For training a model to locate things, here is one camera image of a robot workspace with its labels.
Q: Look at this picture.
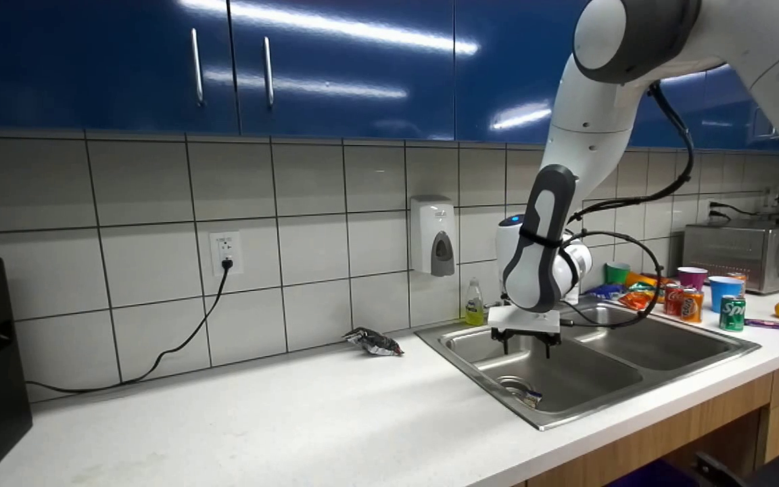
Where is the black power cord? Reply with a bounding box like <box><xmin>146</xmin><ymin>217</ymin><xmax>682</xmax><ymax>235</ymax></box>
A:
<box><xmin>24</xmin><ymin>258</ymin><xmax>235</xmax><ymax>398</ymax></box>

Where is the blue snack bag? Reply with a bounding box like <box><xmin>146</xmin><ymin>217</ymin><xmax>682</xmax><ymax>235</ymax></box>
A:
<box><xmin>584</xmin><ymin>285</ymin><xmax>626</xmax><ymax>306</ymax></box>

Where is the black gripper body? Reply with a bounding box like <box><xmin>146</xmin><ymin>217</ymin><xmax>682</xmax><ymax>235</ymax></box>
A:
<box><xmin>496</xmin><ymin>327</ymin><xmax>555</xmax><ymax>346</ymax></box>

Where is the pink cup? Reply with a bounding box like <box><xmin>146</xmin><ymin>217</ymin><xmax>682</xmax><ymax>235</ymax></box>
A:
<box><xmin>672</xmin><ymin>264</ymin><xmax>710</xmax><ymax>293</ymax></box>

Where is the green dish soap bottle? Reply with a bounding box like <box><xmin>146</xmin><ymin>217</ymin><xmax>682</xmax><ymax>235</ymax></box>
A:
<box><xmin>460</xmin><ymin>279</ymin><xmax>488</xmax><ymax>329</ymax></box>

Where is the stainless steel double sink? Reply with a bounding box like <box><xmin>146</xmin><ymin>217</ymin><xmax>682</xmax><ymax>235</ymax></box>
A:
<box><xmin>413</xmin><ymin>300</ymin><xmax>763</xmax><ymax>434</ymax></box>

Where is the dark scrub brush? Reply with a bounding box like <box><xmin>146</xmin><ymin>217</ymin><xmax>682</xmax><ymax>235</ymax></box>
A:
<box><xmin>344</xmin><ymin>325</ymin><xmax>406</xmax><ymax>360</ymax></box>

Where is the green cup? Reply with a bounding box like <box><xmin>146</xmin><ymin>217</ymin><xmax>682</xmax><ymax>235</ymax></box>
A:
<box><xmin>602</xmin><ymin>259</ymin><xmax>633</xmax><ymax>293</ymax></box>

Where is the white wall outlet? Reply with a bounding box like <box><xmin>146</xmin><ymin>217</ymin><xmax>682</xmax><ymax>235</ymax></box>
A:
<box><xmin>208</xmin><ymin>231</ymin><xmax>242</xmax><ymax>279</ymax></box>

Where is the stainless toaster oven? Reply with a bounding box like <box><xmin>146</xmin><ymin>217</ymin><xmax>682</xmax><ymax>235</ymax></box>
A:
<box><xmin>682</xmin><ymin>220</ymin><xmax>779</xmax><ymax>298</ymax></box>

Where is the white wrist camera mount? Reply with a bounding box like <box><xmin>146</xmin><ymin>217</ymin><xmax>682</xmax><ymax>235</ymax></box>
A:
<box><xmin>487</xmin><ymin>306</ymin><xmax>561</xmax><ymax>342</ymax></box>

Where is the blue cup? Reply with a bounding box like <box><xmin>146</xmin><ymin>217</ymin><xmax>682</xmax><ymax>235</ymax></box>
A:
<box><xmin>709</xmin><ymin>274</ymin><xmax>747</xmax><ymax>317</ymax></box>

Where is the white wall soap dispenser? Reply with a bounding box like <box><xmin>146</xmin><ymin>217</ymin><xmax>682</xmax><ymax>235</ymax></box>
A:
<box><xmin>408</xmin><ymin>197</ymin><xmax>460</xmax><ymax>279</ymax></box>

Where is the orange snack bag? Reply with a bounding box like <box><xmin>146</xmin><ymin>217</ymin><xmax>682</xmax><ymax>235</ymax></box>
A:
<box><xmin>618</xmin><ymin>271</ymin><xmax>671</xmax><ymax>314</ymax></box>

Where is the black chair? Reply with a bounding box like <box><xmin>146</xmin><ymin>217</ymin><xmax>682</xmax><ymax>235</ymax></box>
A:
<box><xmin>695</xmin><ymin>450</ymin><xmax>779</xmax><ymax>487</ymax></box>

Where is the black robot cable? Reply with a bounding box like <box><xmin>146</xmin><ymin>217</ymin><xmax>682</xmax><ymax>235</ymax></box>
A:
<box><xmin>519</xmin><ymin>78</ymin><xmax>698</xmax><ymax>332</ymax></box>

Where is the black toaster cord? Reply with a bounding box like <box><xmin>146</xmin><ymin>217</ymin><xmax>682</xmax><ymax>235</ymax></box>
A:
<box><xmin>706</xmin><ymin>197</ymin><xmax>771</xmax><ymax>224</ymax></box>

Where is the green soda can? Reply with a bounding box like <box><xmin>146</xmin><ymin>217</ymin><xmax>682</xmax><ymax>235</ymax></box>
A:
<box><xmin>717</xmin><ymin>293</ymin><xmax>749</xmax><ymax>332</ymax></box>

